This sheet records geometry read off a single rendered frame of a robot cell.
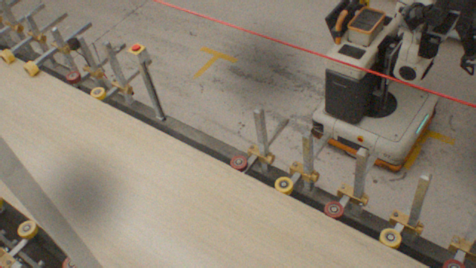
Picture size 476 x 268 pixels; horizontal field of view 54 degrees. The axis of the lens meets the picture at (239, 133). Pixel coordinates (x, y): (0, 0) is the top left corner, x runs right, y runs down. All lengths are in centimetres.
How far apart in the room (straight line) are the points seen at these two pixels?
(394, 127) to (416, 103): 27
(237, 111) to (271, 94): 31
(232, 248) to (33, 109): 148
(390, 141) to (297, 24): 178
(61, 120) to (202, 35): 213
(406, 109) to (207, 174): 160
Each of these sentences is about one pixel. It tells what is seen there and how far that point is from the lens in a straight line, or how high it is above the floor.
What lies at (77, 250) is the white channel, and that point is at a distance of 140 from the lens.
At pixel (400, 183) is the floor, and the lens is 328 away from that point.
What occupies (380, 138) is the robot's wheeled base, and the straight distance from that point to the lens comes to 312.
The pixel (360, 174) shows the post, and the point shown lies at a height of 103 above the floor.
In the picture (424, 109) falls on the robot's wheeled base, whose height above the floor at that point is 28.
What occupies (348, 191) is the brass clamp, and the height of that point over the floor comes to 86.
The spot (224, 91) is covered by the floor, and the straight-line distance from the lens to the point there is 389.
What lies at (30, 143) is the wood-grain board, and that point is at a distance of 272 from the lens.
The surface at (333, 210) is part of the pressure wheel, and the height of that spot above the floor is 91.
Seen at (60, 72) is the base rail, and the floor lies 70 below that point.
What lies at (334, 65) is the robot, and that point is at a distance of 289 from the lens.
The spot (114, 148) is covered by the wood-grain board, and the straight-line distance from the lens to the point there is 247.
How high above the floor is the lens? 265
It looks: 48 degrees down
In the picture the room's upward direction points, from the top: 11 degrees counter-clockwise
